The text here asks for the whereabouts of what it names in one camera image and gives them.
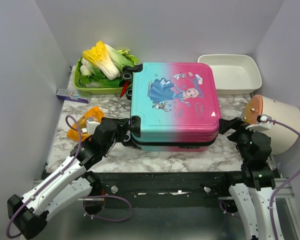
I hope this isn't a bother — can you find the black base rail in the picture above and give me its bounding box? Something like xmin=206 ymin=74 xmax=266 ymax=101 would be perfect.
xmin=83 ymin=171 xmax=240 ymax=209

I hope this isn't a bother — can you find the orange snack bag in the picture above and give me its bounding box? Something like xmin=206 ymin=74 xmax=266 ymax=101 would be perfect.
xmin=67 ymin=106 xmax=104 ymax=141

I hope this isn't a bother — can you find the pink and teal kids suitcase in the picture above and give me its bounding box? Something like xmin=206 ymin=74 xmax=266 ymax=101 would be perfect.
xmin=122 ymin=62 xmax=221 ymax=152

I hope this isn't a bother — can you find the red chili pepper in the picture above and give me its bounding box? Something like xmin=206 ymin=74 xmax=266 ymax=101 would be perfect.
xmin=119 ymin=80 xmax=130 ymax=98

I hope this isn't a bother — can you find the purple and white small box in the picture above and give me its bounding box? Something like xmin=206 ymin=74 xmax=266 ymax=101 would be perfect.
xmin=56 ymin=88 xmax=92 ymax=104

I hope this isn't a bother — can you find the napa cabbage with yellow top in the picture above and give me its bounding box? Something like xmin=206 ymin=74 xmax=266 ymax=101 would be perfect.
xmin=82 ymin=40 xmax=120 ymax=81

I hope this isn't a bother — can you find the white rectangular plastic basin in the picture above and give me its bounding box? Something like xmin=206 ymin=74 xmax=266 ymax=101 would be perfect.
xmin=197 ymin=54 xmax=263 ymax=95

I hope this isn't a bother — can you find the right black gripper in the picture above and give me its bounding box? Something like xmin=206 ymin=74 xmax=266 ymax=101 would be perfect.
xmin=219 ymin=115 xmax=264 ymax=162

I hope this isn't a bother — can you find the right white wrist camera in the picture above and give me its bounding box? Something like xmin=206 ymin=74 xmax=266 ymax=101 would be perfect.
xmin=245 ymin=114 xmax=272 ymax=132

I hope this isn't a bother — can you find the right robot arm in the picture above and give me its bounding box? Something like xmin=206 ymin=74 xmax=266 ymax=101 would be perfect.
xmin=218 ymin=114 xmax=284 ymax=240

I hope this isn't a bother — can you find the green leafy lettuce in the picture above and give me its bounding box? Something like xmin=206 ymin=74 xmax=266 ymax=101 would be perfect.
xmin=105 ymin=44 xmax=140 ymax=72

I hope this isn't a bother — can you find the white bok choy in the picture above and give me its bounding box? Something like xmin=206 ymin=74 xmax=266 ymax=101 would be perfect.
xmin=80 ymin=57 xmax=95 ymax=76

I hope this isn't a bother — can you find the green plastic vegetable tray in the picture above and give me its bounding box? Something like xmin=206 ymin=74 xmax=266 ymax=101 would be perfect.
xmin=72 ymin=58 xmax=125 ymax=95

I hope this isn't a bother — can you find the white cylinder appliance orange lid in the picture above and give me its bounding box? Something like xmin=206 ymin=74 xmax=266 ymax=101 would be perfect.
xmin=239 ymin=94 xmax=300 ymax=156

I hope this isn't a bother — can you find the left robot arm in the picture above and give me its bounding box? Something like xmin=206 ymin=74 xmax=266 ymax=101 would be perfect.
xmin=6 ymin=117 xmax=130 ymax=240

